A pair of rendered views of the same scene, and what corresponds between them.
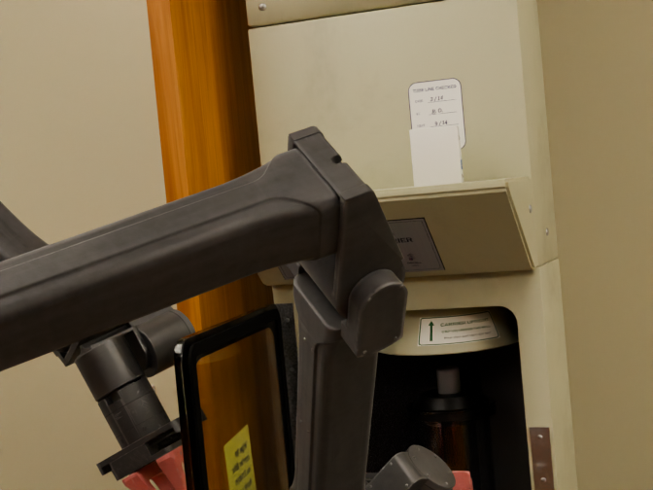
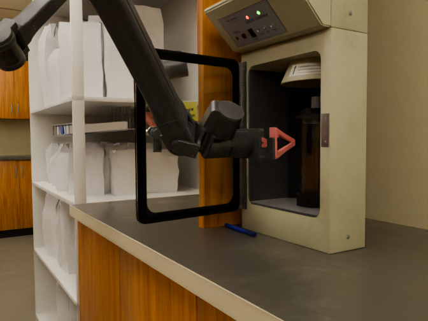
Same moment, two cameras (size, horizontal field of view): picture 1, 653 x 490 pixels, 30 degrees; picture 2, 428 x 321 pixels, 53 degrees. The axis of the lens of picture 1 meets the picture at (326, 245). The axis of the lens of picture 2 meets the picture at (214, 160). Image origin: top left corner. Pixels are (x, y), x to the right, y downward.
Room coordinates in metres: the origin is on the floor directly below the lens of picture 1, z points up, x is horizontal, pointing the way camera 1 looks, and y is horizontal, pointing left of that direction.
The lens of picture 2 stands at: (0.46, -0.57, 1.19)
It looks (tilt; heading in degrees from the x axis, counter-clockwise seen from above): 3 degrees down; 37
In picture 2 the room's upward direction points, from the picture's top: straight up
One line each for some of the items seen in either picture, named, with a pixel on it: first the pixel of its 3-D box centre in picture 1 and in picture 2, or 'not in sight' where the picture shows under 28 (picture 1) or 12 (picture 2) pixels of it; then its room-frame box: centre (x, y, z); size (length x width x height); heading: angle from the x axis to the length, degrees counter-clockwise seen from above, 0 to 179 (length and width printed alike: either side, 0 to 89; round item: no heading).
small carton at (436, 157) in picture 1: (436, 156); not in sight; (1.30, -0.13, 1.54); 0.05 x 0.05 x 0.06; 82
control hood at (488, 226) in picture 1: (379, 235); (260, 16); (1.32, -0.06, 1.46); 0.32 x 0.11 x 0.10; 68
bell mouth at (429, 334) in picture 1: (446, 321); (316, 72); (1.46, -0.14, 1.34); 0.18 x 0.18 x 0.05
